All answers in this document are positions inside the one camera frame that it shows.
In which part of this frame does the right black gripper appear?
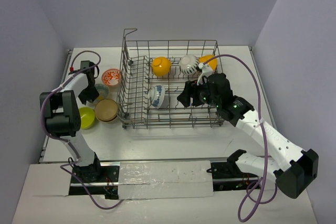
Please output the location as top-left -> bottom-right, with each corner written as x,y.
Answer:
177,77 -> 221,108

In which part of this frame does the blue floral ceramic bowl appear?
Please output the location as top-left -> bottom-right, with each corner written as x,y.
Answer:
148,85 -> 165,109

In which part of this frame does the white striped ceramic bowl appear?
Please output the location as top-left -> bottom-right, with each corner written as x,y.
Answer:
179,55 -> 199,76

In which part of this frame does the small orange plastic bowl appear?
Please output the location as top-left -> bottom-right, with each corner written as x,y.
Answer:
151,57 -> 172,77

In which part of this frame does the large orange plastic bowl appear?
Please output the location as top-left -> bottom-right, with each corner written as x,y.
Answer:
199,55 -> 218,71

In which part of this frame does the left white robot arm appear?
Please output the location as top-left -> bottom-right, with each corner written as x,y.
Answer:
39,60 -> 103,183

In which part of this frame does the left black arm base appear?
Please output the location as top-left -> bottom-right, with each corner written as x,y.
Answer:
68,164 -> 120,200

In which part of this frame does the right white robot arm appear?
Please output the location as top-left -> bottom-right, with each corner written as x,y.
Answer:
177,73 -> 319,199

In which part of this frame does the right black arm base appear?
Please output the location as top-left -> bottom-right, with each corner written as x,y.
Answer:
206,158 -> 259,191

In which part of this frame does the pale yellow flower bowl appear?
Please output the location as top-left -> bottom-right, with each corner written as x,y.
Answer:
94,83 -> 109,103

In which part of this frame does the tan ceramic bowl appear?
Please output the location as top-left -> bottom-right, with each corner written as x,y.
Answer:
95,99 -> 119,122

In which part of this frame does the lime green plastic bowl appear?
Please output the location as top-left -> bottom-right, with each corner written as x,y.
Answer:
79,107 -> 96,130

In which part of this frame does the red patterned white bowl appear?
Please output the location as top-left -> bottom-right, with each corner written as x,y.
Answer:
101,68 -> 121,87

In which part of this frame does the clear plastic tape sheet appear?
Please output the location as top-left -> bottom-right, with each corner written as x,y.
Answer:
118,161 -> 214,200

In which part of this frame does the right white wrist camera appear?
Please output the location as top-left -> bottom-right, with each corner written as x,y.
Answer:
197,63 -> 213,86

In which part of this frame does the grey wire dish rack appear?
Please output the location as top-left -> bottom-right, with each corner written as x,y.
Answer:
117,28 -> 224,129

